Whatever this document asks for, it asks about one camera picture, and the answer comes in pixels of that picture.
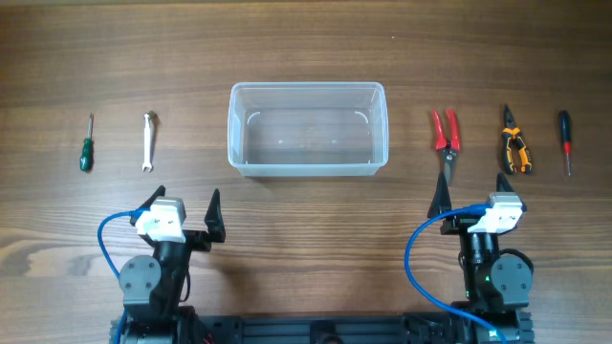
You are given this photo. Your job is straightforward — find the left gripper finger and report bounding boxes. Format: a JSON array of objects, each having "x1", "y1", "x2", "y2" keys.
[
  {"x1": 130, "y1": 185, "x2": 166, "y2": 226},
  {"x1": 204, "y1": 188, "x2": 225, "y2": 234}
]

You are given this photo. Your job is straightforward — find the orange black long-nose pliers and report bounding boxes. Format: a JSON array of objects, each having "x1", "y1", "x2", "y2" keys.
[{"x1": 501, "y1": 104, "x2": 534, "y2": 175}]

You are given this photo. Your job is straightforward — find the red handled cutting pliers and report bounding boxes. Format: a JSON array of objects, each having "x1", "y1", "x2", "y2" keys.
[{"x1": 431, "y1": 108, "x2": 461, "y2": 184}]

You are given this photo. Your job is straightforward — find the black red screwdriver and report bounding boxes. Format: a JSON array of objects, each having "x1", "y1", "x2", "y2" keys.
[{"x1": 558, "y1": 110, "x2": 573, "y2": 176}]

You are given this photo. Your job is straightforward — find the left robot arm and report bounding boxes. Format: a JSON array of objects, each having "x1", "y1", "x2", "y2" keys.
[{"x1": 105, "y1": 185, "x2": 226, "y2": 344}]

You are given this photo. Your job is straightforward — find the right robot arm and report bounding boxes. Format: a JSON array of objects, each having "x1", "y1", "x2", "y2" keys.
[{"x1": 416, "y1": 214, "x2": 535, "y2": 343}]

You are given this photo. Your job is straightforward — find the clear plastic container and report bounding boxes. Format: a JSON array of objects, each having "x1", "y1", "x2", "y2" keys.
[{"x1": 228, "y1": 81, "x2": 389, "y2": 178}]

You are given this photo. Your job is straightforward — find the small silver wrench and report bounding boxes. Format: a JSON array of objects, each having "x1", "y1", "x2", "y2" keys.
[{"x1": 142, "y1": 111, "x2": 157, "y2": 172}]

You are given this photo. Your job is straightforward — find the right blue cable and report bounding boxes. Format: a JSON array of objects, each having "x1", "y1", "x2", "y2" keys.
[{"x1": 404, "y1": 204, "x2": 509, "y2": 344}]

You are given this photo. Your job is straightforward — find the blue cable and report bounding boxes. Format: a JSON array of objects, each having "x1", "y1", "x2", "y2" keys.
[
  {"x1": 404, "y1": 204, "x2": 509, "y2": 344},
  {"x1": 97, "y1": 208, "x2": 150, "y2": 344}
]

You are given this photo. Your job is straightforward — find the left blue cable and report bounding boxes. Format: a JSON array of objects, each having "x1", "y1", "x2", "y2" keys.
[{"x1": 97, "y1": 208, "x2": 150, "y2": 344}]

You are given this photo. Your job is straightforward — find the green handled screwdriver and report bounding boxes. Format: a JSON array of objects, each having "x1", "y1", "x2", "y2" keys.
[{"x1": 79, "y1": 113, "x2": 94, "y2": 172}]

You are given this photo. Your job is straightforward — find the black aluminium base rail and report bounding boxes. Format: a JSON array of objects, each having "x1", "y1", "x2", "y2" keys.
[{"x1": 109, "y1": 312, "x2": 536, "y2": 344}]

